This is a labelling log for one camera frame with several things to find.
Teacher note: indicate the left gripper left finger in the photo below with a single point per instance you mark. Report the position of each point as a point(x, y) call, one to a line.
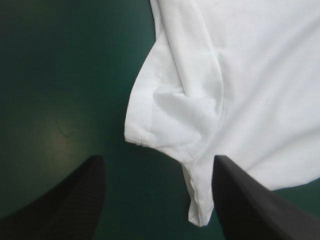
point(62, 202)

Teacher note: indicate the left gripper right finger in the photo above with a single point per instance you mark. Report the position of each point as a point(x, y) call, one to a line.
point(250, 207)

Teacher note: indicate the white T-shirt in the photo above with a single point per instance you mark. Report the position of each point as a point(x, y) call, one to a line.
point(250, 82)

